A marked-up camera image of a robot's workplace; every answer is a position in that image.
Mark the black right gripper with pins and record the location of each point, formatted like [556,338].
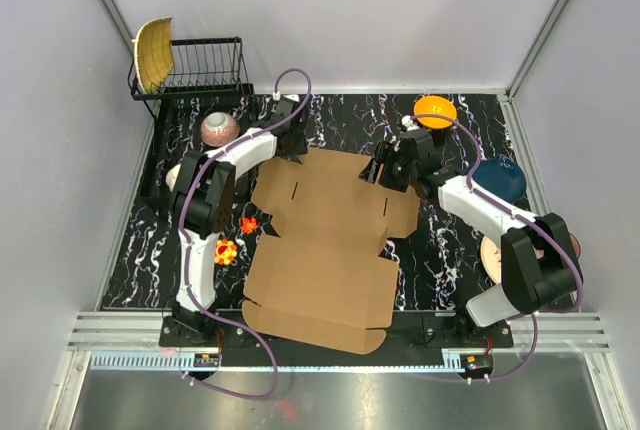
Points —
[385,154]

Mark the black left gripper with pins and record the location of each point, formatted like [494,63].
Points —
[300,148]

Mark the brown cardboard box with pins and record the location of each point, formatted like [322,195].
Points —
[320,279]

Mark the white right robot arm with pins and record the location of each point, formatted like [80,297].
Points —
[538,263]

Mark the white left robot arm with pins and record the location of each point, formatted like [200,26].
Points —
[202,197]

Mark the left controller box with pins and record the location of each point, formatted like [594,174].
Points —
[206,359]

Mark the controller box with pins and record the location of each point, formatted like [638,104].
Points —
[206,359]
[477,363]

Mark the right controller box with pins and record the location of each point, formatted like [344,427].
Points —
[477,363]

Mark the red patterned bowl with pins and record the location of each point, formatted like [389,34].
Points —
[219,129]

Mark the red orange leaf toy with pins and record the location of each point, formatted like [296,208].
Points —
[249,225]

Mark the orange bowl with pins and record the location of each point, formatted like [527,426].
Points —
[435,112]

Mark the yellow red flower toy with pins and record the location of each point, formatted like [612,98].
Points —
[225,252]

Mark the white flower-shaped bowl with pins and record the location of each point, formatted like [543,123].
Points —
[171,176]

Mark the dark blue bowl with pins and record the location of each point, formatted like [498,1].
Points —
[503,177]

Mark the cream floral plate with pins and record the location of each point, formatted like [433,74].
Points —
[491,259]

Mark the yellow woven plate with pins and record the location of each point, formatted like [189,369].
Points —
[153,57]

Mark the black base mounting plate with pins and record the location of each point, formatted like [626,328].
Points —
[414,339]

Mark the pink glass cup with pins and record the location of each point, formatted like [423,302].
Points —
[576,245]

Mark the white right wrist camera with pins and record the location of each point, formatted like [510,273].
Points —
[409,124]

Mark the black wire dish rack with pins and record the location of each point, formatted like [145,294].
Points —
[202,67]

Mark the aluminium frame rail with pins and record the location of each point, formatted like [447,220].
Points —
[140,330]

